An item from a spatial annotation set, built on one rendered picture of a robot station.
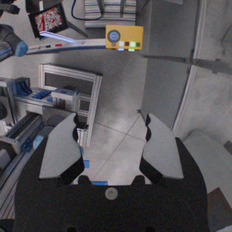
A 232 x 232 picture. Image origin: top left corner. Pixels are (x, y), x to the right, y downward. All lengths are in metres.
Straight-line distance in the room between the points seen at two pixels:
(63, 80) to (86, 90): 0.33
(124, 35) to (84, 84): 1.05
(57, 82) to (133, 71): 1.06
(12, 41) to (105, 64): 1.20
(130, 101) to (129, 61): 0.60
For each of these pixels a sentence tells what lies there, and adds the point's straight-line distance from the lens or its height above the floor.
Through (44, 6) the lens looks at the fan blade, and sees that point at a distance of 0.53.
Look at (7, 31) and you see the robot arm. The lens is 0.73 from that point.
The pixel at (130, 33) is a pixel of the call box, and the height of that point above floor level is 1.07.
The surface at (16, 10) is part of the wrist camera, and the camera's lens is 0.58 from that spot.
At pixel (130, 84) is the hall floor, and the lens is 1.66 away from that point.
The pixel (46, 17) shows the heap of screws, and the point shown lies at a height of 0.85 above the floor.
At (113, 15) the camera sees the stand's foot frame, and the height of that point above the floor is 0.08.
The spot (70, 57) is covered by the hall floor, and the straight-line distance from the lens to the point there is 1.70.
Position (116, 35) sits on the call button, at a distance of 0.52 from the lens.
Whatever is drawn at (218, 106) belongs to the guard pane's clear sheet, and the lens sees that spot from 0.60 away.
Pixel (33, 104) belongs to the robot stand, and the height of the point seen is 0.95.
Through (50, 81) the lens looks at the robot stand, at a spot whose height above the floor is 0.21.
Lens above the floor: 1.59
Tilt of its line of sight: 60 degrees down
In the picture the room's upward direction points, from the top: 177 degrees clockwise
